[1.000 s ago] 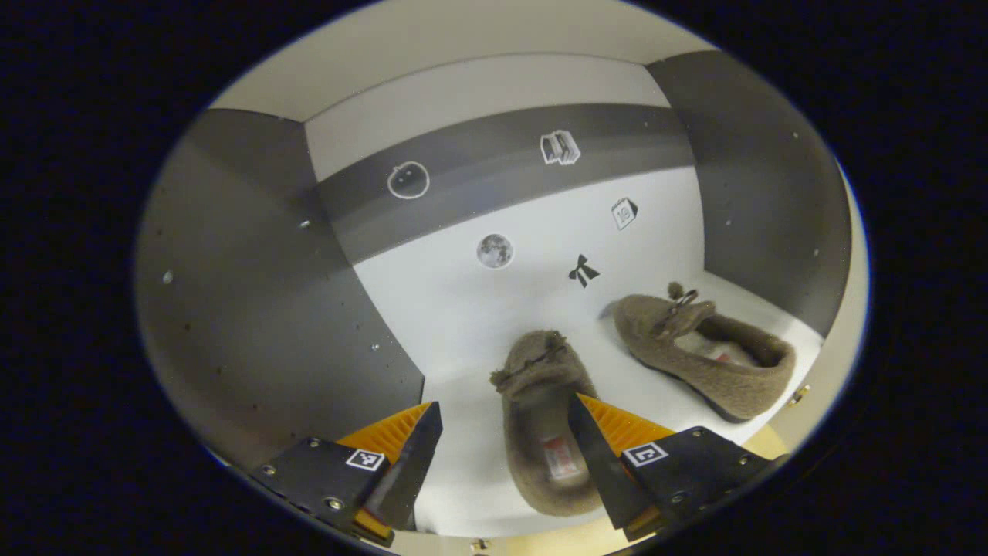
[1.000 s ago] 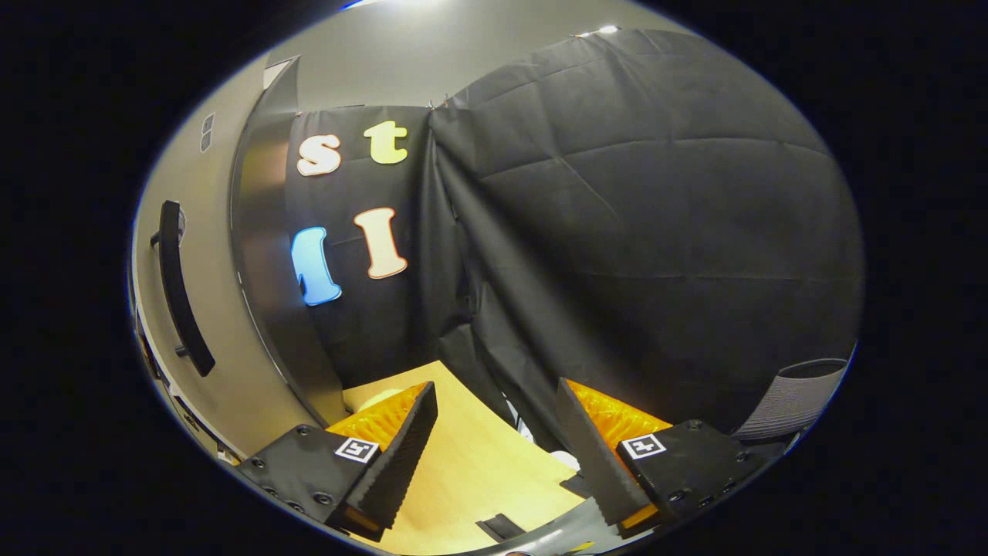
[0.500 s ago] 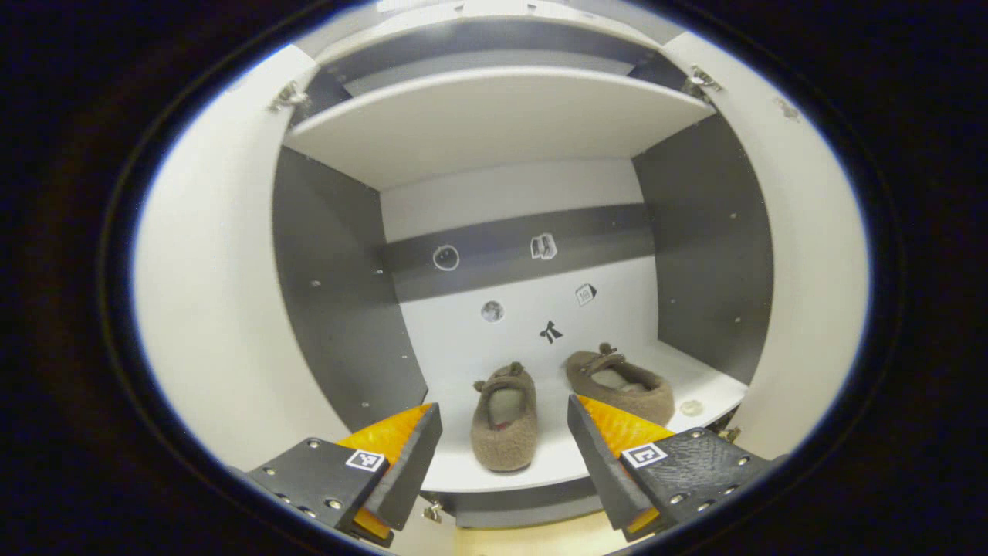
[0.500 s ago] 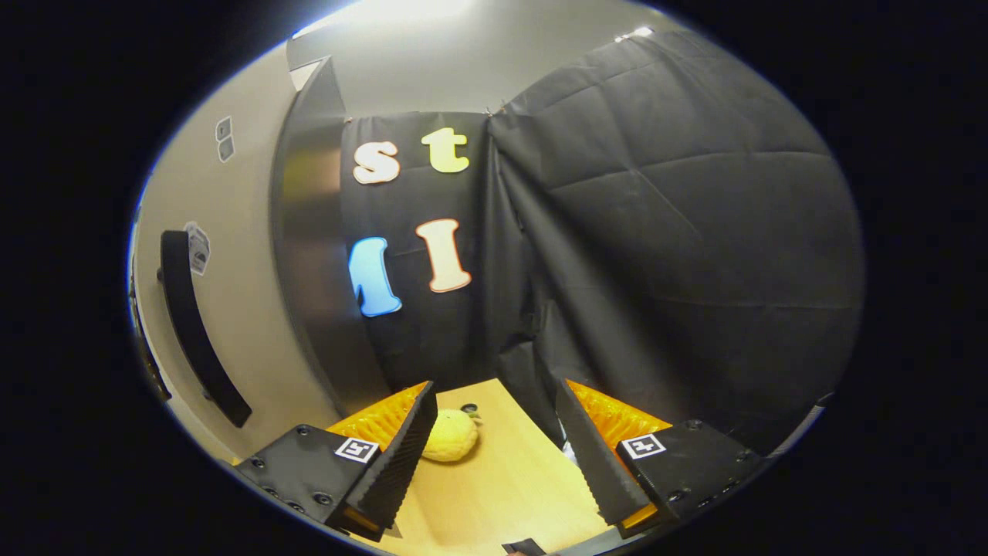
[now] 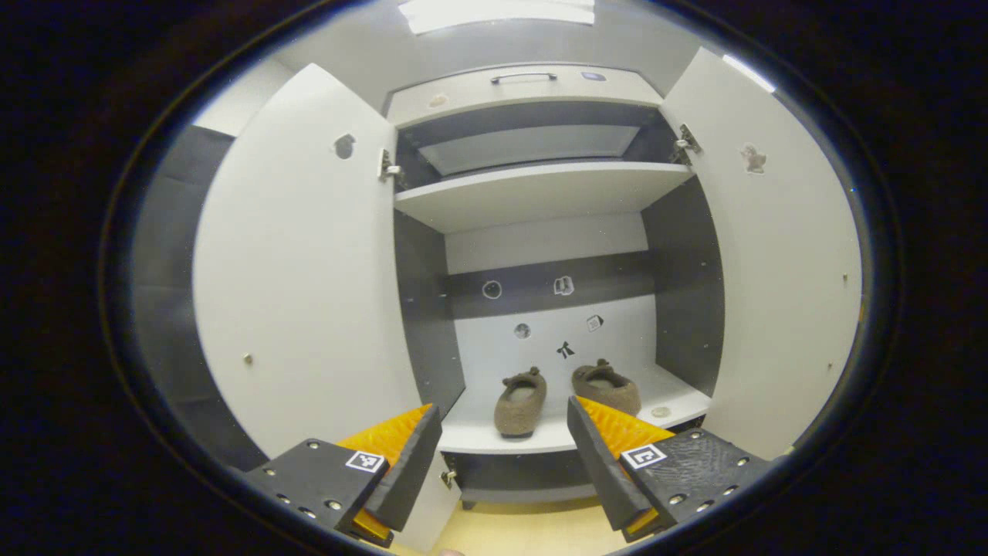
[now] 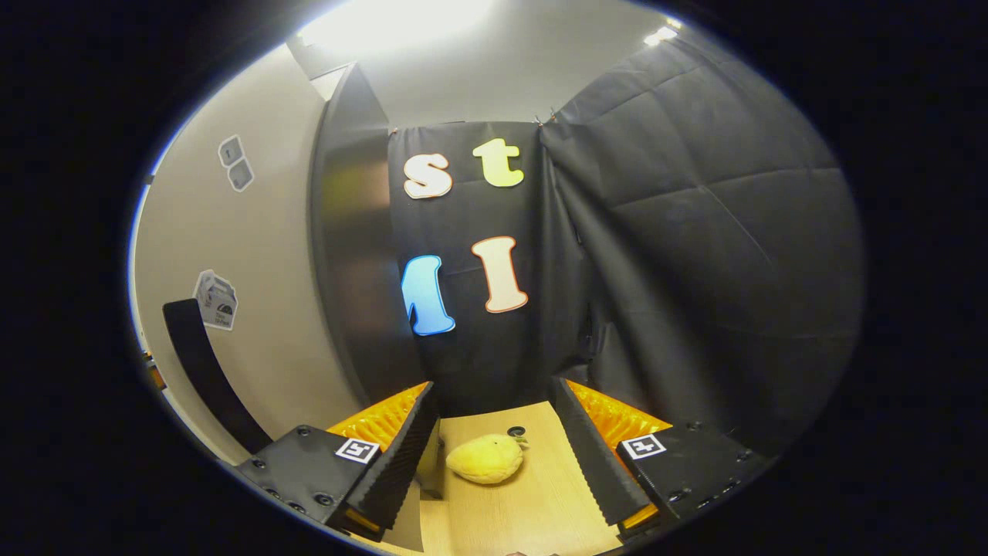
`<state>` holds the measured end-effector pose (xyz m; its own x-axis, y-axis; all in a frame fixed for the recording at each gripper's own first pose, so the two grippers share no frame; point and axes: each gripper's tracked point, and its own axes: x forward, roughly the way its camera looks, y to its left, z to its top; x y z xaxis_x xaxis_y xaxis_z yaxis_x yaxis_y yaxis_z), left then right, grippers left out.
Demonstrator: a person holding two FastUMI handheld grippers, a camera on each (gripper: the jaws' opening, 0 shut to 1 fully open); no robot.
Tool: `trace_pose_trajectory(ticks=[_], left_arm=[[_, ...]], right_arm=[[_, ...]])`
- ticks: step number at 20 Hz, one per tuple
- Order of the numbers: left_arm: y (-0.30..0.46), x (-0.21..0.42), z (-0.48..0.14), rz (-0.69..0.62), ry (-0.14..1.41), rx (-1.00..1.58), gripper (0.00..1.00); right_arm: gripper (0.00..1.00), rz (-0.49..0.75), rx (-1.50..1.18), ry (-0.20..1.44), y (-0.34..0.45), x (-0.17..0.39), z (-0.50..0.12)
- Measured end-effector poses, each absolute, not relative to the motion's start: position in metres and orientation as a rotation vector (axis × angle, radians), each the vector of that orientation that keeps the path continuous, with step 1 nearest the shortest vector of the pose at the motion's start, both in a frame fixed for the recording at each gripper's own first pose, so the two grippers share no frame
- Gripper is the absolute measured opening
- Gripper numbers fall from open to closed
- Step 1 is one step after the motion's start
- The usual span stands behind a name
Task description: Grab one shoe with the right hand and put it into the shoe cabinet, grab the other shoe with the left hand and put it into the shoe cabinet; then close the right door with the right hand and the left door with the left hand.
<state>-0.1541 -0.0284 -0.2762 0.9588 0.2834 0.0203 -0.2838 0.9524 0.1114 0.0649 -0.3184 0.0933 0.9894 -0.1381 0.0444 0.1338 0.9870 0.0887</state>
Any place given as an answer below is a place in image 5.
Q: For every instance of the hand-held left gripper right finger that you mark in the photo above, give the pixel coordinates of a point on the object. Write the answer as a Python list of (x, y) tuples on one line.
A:
[(598, 463)]

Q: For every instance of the large ceiling light panel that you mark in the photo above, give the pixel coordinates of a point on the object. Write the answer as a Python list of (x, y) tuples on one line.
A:
[(494, 14)]

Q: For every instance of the grey shoe cabinet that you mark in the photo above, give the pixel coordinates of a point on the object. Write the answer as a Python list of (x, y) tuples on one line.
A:
[(540, 193)]

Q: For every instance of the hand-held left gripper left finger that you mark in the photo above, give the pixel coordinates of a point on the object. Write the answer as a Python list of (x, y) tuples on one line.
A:
[(409, 471)]

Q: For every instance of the brown fuzzy shoe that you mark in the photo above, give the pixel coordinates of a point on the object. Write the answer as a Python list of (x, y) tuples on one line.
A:
[(610, 390), (521, 405)]

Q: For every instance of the grey shoe cabinet door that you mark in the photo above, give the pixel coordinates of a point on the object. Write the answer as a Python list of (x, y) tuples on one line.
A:
[(779, 309), (301, 293)]

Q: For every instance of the metal door hinge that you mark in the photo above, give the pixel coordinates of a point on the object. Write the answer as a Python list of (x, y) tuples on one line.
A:
[(683, 144), (448, 477), (388, 166)]

